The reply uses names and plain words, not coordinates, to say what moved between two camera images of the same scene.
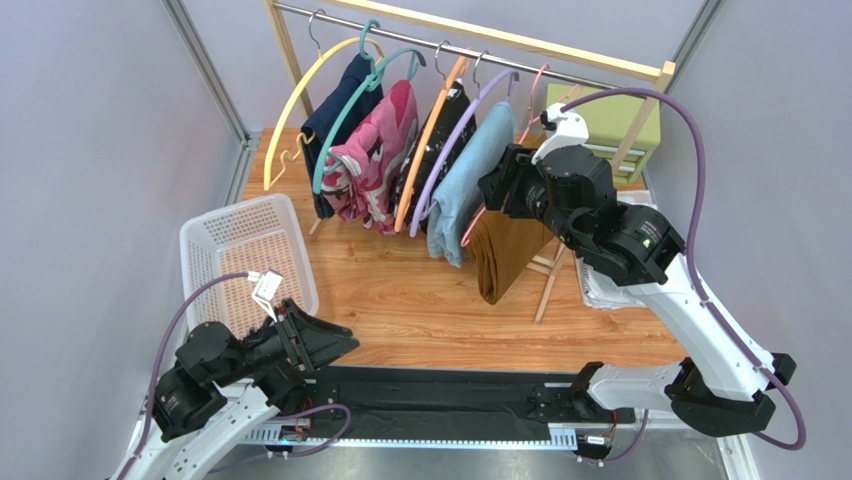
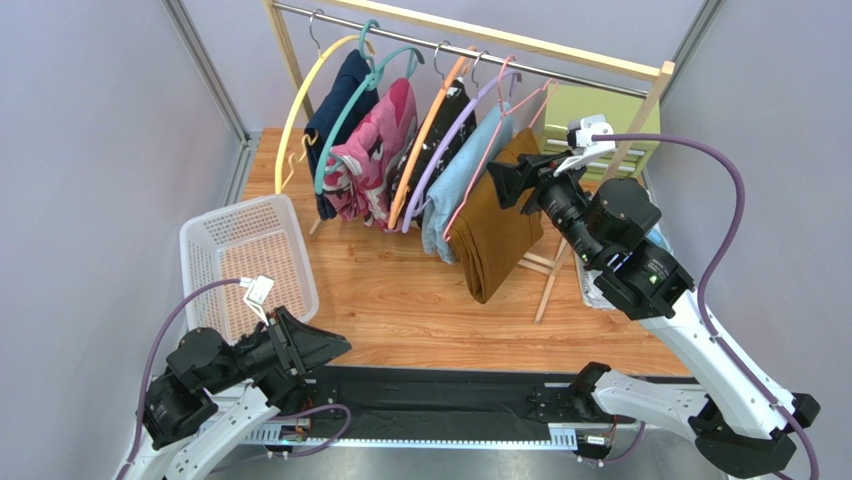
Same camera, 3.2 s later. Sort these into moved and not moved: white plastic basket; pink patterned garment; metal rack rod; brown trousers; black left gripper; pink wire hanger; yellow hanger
Moved: pink wire hanger; yellow hanger; brown trousers
Not moved: metal rack rod; white plastic basket; pink patterned garment; black left gripper
